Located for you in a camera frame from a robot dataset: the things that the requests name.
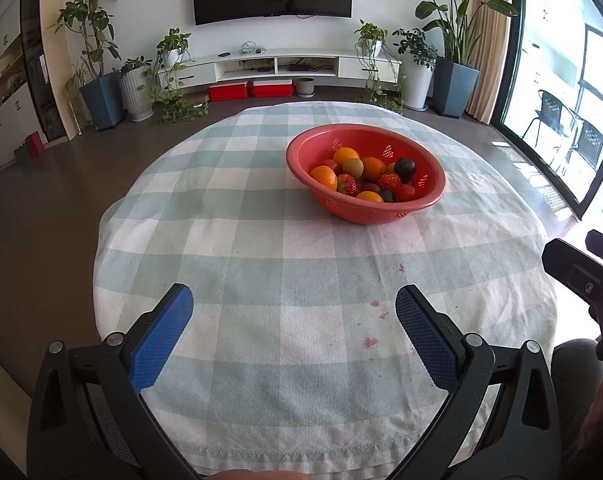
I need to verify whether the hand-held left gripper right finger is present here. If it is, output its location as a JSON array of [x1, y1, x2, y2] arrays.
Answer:
[[389, 284, 562, 480]]

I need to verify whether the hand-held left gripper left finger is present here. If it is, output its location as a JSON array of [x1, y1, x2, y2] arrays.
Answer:
[[26, 282, 199, 480]]

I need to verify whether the red plastic colander bowl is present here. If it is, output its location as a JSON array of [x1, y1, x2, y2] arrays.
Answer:
[[286, 124, 448, 225]]

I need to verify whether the large deep orange mandarin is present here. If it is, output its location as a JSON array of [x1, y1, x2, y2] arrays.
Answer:
[[361, 156, 387, 181]]

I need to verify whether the black mesh chair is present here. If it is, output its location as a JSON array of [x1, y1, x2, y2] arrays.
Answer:
[[78, 338, 603, 480]]

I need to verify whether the black balcony chair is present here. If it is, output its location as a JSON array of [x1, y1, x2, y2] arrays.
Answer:
[[521, 89, 582, 148], [556, 119, 603, 176]]

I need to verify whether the checked green white tablecloth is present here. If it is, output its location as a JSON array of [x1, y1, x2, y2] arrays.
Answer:
[[92, 101, 558, 476]]

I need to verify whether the glass sliding door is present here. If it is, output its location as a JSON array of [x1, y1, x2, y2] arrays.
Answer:
[[491, 0, 603, 221]]

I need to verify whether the grey-blue square plant pot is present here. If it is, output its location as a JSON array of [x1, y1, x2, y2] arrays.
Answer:
[[433, 56, 481, 118]]

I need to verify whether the beige curtain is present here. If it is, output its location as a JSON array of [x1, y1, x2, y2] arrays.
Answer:
[[466, 0, 512, 126]]

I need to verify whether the tall white plant pot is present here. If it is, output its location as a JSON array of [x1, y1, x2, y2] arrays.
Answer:
[[401, 62, 433, 111]]

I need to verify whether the white ribbed plant pot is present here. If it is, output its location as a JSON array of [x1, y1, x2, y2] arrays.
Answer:
[[120, 67, 154, 122]]

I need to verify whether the blue square plant pot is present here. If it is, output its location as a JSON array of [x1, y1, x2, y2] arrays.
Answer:
[[80, 72, 124, 132]]

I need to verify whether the red storage box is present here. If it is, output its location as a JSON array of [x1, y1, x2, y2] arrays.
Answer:
[[251, 80, 294, 98], [208, 84, 247, 102]]

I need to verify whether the schefflera plant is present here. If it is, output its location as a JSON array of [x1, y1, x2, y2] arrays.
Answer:
[[392, 28, 438, 68]]

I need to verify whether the small green potted plant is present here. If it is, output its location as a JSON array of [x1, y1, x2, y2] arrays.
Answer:
[[118, 56, 147, 76]]

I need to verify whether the large bird-of-paradise plant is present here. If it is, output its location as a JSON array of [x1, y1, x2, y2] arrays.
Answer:
[[389, 0, 518, 66]]

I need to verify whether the white television cabinet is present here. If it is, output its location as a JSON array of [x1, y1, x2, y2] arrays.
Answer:
[[158, 48, 402, 86]]

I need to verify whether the trailing pothos plant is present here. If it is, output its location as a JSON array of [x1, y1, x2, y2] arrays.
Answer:
[[354, 20, 407, 113], [146, 28, 209, 126]]

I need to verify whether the dark glass door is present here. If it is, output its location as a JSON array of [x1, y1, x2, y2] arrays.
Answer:
[[20, 0, 67, 141]]

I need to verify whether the tall leafy tree plant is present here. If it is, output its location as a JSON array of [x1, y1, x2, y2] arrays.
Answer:
[[48, 0, 122, 81]]

